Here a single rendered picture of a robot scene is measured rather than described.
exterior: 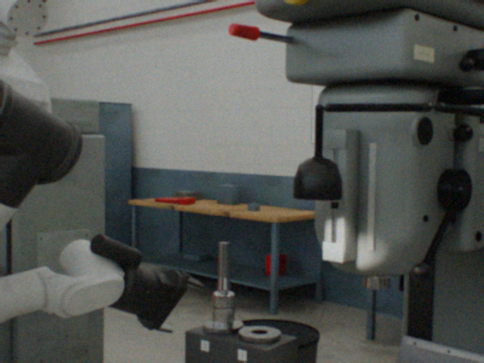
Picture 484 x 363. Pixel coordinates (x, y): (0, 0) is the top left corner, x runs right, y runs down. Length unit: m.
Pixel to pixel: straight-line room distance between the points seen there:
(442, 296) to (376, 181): 0.55
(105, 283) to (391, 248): 0.46
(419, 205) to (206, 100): 6.67
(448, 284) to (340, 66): 0.66
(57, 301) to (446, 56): 0.72
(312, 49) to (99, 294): 0.53
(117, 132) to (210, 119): 1.38
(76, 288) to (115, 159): 7.37
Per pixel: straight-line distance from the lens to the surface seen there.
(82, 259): 1.15
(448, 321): 1.57
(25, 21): 1.09
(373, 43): 1.04
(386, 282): 1.18
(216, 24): 7.69
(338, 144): 1.06
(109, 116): 8.39
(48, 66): 10.63
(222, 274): 1.46
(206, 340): 1.46
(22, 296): 1.09
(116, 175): 8.46
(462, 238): 1.22
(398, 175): 1.07
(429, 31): 1.07
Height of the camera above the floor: 1.53
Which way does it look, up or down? 3 degrees down
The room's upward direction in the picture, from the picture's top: 1 degrees clockwise
